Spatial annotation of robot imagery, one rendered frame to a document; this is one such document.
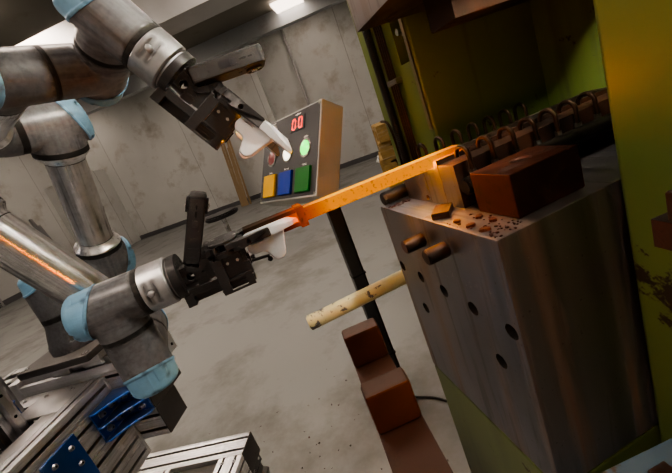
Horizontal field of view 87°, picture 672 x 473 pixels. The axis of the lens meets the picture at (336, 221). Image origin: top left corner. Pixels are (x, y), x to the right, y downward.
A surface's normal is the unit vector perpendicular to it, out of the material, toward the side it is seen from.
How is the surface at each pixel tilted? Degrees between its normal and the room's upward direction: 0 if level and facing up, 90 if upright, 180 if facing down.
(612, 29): 90
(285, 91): 90
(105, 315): 90
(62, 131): 119
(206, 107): 90
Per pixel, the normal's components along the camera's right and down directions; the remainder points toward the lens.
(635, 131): -0.90, 0.40
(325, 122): 0.63, -0.03
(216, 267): 0.27, 0.15
